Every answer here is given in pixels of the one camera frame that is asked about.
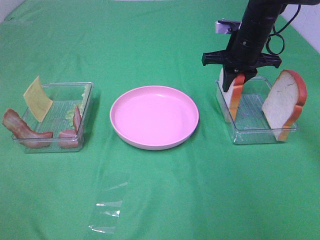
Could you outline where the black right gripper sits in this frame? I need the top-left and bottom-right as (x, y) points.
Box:
(201, 49), (282, 92)

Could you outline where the bread slice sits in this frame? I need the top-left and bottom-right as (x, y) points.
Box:
(262, 69), (308, 142)
(219, 68), (245, 121)

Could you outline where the green lettuce leaf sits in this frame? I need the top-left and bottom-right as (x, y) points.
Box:
(65, 83), (91, 126)

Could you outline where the curled bacon strip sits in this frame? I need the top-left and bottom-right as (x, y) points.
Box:
(58, 105), (82, 149)

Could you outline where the long bacon strip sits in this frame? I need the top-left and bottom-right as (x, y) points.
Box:
(2, 108), (53, 149)

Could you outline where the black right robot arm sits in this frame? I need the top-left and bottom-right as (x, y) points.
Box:
(202, 0), (284, 92)

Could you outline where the clear bread container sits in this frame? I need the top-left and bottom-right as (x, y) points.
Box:
(216, 76), (299, 145)

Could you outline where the pink round plate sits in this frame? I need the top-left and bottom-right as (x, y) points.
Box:
(109, 85), (199, 151)

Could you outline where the green tablecloth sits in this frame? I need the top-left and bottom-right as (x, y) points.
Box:
(0, 0), (320, 240)

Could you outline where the clear ingredient container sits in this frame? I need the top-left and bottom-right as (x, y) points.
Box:
(12, 82), (94, 153)

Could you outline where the clear plastic film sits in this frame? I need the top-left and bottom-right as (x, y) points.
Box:
(85, 170), (131, 240)

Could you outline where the yellow cheese slice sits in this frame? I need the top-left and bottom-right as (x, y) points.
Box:
(23, 76), (53, 123)

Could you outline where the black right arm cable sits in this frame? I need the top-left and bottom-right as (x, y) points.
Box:
(264, 3), (302, 55)

